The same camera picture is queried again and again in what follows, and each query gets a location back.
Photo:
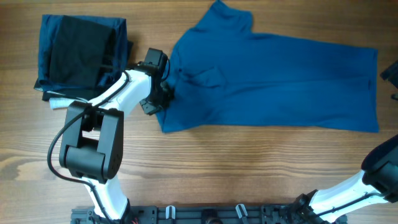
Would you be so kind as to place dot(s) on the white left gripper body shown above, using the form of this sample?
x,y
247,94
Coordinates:
x,y
158,101

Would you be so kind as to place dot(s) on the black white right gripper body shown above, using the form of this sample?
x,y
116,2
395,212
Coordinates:
x,y
393,70

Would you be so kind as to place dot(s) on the blue polo shirt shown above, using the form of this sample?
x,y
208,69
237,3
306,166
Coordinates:
x,y
223,73

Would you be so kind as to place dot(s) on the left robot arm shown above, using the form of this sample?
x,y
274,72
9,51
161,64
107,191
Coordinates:
x,y
93,136

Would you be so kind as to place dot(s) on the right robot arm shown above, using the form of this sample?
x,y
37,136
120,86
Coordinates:
x,y
375,183

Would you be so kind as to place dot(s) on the folded dark blue garment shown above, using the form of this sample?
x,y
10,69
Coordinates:
x,y
46,46

